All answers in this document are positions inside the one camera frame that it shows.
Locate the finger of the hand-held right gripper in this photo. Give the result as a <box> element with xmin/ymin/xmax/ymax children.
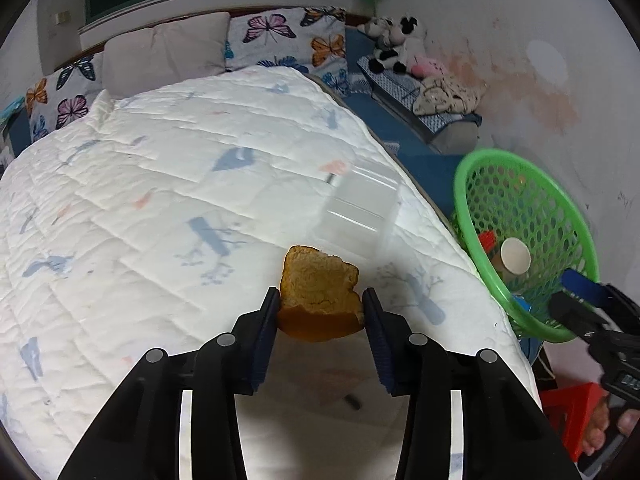
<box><xmin>561</xmin><ymin>268</ymin><xmax>613</xmax><ymax>308</ymax></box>
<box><xmin>549</xmin><ymin>291</ymin><xmax>608</xmax><ymax>343</ymax></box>

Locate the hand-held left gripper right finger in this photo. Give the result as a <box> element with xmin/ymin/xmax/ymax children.
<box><xmin>362</xmin><ymin>287</ymin><xmax>583</xmax><ymax>480</ymax></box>

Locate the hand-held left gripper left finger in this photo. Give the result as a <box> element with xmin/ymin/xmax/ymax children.
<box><xmin>57</xmin><ymin>286</ymin><xmax>282</xmax><ymax>480</ymax></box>

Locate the white paper cup green drop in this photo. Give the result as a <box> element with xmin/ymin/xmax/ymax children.
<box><xmin>492</xmin><ymin>236</ymin><xmax>532</xmax><ymax>277</ymax></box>

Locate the piece of bread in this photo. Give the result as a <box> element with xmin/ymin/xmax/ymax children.
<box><xmin>276</xmin><ymin>245</ymin><xmax>366</xmax><ymax>343</ymax></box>

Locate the green plastic mesh basket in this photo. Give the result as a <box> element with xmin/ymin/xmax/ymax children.
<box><xmin>452</xmin><ymin>147</ymin><xmax>599</xmax><ymax>345</ymax></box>

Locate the clear plastic container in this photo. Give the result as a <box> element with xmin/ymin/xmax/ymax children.
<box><xmin>310</xmin><ymin>160</ymin><xmax>403</xmax><ymax>256</ymax></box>

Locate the person's right hand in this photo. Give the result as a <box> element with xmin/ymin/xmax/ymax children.
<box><xmin>582</xmin><ymin>395</ymin><xmax>640</xmax><ymax>461</ymax></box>

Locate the red plastic stool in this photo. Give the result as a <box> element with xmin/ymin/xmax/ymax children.
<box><xmin>540</xmin><ymin>382</ymin><xmax>608</xmax><ymax>463</ymax></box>

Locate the blue bed sheet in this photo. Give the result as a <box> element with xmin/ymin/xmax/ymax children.
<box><xmin>300</xmin><ymin>25</ymin><xmax>466</xmax><ymax>221</ymax></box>

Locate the white quilted blanket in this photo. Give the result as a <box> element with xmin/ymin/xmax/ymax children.
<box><xmin>0</xmin><ymin>65</ymin><xmax>543</xmax><ymax>480</ymax></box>

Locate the cream spotted cloth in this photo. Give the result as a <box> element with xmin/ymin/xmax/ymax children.
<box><xmin>412</xmin><ymin>76</ymin><xmax>488</xmax><ymax>117</ymax></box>

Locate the blue checked cushion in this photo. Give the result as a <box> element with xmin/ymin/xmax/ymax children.
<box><xmin>356</xmin><ymin>55</ymin><xmax>483</xmax><ymax>153</ymax></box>

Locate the pink plush toy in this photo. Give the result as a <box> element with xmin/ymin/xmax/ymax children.
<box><xmin>410</xmin><ymin>56</ymin><xmax>448</xmax><ymax>78</ymax></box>

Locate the black and white cow plush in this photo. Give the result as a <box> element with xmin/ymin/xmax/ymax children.
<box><xmin>370</xmin><ymin>16</ymin><xmax>426</xmax><ymax>73</ymax></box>

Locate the beige pillow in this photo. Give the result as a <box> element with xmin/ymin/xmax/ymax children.
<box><xmin>102</xmin><ymin>10</ymin><xmax>232</xmax><ymax>98</ymax></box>

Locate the large butterfly print pillow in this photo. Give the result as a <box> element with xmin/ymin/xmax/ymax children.
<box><xmin>225</xmin><ymin>5</ymin><xmax>348</xmax><ymax>96</ymax></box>

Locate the grey and white plush toy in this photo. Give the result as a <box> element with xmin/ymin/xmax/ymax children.
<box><xmin>357</xmin><ymin>17</ymin><xmax>393</xmax><ymax>41</ymax></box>

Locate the small butterfly print pillow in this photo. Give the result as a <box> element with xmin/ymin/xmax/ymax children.
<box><xmin>25</xmin><ymin>52</ymin><xmax>106</xmax><ymax>143</ymax></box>

